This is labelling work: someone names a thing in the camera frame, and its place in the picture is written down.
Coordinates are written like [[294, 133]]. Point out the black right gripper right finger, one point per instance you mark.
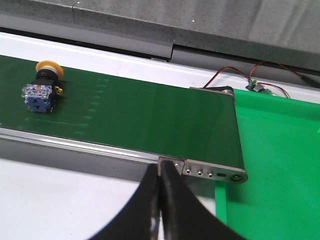
[[184, 216]]

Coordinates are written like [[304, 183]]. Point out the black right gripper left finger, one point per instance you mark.
[[139, 219]]

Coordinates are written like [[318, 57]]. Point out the yellow emergency stop button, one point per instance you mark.
[[40, 95]]

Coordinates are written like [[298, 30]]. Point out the green conveyor belt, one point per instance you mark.
[[180, 122]]

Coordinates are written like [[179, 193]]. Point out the bright green plastic tray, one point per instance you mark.
[[280, 140]]

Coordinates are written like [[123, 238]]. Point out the small green circuit board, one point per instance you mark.
[[256, 87]]

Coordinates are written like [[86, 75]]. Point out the grey stone counter slab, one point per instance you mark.
[[286, 31]]

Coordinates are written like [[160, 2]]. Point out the metal conveyor end bracket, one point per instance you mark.
[[206, 170]]

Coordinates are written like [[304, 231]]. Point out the aluminium conveyor side rail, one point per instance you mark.
[[78, 146]]

